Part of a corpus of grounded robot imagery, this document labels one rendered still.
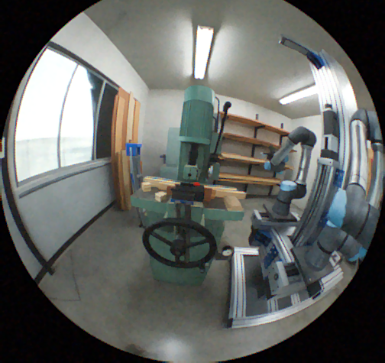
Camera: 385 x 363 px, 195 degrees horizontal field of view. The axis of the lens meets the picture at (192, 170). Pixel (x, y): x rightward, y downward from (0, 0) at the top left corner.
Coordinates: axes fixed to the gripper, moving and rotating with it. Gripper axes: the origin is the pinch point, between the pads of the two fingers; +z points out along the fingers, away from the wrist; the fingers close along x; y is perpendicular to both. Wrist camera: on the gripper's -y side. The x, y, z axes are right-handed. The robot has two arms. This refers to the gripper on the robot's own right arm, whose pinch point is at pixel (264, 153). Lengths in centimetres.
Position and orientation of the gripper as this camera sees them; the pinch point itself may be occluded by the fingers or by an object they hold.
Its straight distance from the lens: 141.4
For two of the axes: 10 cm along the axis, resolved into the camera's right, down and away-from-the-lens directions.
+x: 10.0, -0.2, 0.0
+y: 0.2, 9.8, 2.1
